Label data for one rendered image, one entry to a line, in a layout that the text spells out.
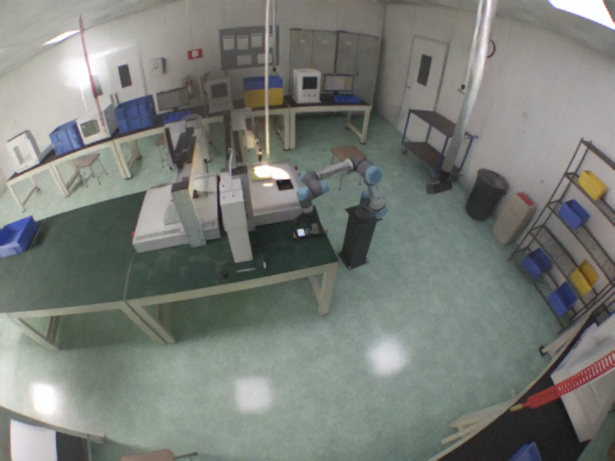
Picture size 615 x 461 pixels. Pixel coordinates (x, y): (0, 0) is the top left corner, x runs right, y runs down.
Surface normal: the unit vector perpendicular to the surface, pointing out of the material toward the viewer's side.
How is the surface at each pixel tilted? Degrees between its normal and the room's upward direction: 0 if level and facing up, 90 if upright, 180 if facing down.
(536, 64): 90
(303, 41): 90
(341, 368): 0
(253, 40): 90
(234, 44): 90
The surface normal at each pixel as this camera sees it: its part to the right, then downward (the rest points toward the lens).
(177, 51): 0.28, 0.69
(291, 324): 0.04, -0.71
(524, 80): -0.96, 0.18
